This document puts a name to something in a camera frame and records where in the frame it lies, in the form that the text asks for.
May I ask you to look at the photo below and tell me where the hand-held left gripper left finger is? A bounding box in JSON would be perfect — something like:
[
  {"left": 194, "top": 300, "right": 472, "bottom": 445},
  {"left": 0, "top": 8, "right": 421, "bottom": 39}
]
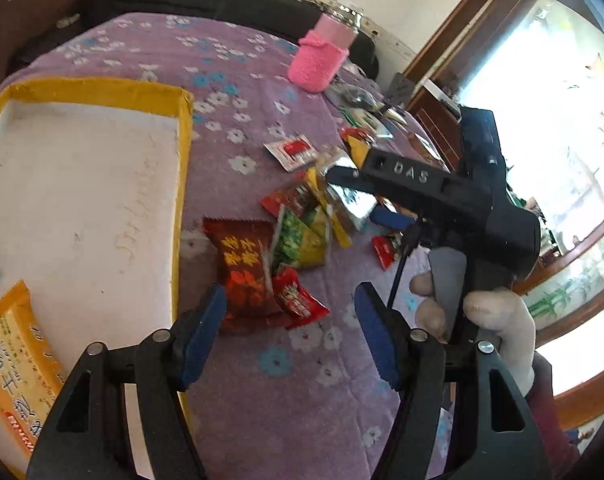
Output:
[{"left": 26, "top": 284, "right": 229, "bottom": 480}]

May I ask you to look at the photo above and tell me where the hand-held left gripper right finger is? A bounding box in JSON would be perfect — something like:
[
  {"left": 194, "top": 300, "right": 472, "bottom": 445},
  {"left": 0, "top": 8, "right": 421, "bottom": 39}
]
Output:
[{"left": 354, "top": 281, "right": 553, "bottom": 480}]

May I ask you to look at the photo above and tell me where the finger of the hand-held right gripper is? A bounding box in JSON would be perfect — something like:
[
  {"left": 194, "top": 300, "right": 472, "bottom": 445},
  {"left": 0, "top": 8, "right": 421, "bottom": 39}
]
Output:
[
  {"left": 327, "top": 164, "right": 373, "bottom": 188},
  {"left": 370, "top": 206, "right": 419, "bottom": 231}
]

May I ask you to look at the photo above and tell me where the silver snack packet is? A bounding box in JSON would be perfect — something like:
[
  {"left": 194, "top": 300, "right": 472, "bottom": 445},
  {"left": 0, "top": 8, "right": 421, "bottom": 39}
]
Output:
[{"left": 316, "top": 152, "right": 380, "bottom": 233}]

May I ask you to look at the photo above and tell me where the small red candy packet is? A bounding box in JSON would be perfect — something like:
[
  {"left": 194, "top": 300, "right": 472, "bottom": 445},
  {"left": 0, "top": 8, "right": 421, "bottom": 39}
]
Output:
[
  {"left": 372, "top": 232, "right": 407, "bottom": 272},
  {"left": 272, "top": 266, "right": 331, "bottom": 331}
]

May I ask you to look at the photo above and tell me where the large dark red snack packet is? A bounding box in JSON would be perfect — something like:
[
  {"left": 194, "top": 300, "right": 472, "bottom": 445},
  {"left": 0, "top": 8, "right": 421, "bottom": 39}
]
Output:
[{"left": 202, "top": 217, "right": 283, "bottom": 333}]

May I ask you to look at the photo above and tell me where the yellow edged cardboard box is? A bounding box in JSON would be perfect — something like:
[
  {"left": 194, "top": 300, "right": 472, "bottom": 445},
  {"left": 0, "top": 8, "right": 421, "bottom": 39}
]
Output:
[{"left": 0, "top": 77, "right": 195, "bottom": 478}]

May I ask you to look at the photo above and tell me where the person's right forearm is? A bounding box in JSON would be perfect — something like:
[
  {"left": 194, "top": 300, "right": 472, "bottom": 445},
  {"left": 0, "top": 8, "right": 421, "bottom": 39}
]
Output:
[{"left": 524, "top": 352, "right": 583, "bottom": 480}]

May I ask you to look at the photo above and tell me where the person's right hand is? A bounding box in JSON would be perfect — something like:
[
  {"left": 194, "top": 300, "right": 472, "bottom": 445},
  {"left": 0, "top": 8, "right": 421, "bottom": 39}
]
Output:
[{"left": 410, "top": 273, "right": 536, "bottom": 397}]

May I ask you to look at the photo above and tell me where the round white green biscuit packet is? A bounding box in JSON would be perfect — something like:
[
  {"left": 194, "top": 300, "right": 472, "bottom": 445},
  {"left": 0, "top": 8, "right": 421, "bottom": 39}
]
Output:
[{"left": 343, "top": 107, "right": 395, "bottom": 140}]

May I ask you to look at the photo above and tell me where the white red snack packet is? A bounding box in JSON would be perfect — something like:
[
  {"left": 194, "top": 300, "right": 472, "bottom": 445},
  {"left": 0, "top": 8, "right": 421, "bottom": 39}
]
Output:
[{"left": 263, "top": 134, "right": 317, "bottom": 172}]

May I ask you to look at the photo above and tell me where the grey plastic bag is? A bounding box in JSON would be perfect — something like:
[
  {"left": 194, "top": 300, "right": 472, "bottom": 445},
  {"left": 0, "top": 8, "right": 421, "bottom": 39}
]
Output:
[{"left": 327, "top": 80, "right": 383, "bottom": 111}]

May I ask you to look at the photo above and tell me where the green yellow snack packet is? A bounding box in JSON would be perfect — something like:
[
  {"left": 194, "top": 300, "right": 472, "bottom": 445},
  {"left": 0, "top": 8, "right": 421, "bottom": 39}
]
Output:
[{"left": 269, "top": 205, "right": 330, "bottom": 273}]

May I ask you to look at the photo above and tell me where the purple floral blanket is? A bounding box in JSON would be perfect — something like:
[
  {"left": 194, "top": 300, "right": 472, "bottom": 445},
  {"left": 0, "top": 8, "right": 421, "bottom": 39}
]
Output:
[{"left": 0, "top": 10, "right": 463, "bottom": 480}]

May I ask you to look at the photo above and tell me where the small dark card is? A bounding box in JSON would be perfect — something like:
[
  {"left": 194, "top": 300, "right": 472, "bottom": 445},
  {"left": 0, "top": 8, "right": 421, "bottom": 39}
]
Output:
[{"left": 387, "top": 72, "right": 413, "bottom": 106}]

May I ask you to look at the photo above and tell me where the bottle with pink knitted sleeve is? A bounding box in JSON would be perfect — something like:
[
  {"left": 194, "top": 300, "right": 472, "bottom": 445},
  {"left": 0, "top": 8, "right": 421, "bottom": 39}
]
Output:
[{"left": 288, "top": 12, "right": 359, "bottom": 93}]

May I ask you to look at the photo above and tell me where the wooden framed glass partition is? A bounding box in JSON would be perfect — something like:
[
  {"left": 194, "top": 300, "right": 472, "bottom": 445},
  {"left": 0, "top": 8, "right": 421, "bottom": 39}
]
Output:
[{"left": 401, "top": 0, "right": 604, "bottom": 441}]

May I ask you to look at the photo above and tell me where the orange snack packet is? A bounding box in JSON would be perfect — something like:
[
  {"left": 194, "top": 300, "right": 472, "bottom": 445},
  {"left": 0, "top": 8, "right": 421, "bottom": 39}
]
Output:
[{"left": 0, "top": 280, "right": 67, "bottom": 461}]

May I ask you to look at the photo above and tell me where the black sofa back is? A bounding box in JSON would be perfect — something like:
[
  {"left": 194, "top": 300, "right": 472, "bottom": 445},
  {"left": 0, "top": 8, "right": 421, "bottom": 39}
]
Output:
[{"left": 89, "top": 0, "right": 380, "bottom": 78}]

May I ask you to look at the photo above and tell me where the brown padded headboard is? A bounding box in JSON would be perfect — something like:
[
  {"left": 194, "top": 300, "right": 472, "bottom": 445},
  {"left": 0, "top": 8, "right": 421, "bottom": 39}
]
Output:
[{"left": 0, "top": 0, "right": 102, "bottom": 106}]

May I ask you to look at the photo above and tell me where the thin black cable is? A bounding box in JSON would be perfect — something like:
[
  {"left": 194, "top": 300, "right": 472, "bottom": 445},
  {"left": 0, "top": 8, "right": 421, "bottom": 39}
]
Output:
[{"left": 386, "top": 224, "right": 423, "bottom": 309}]

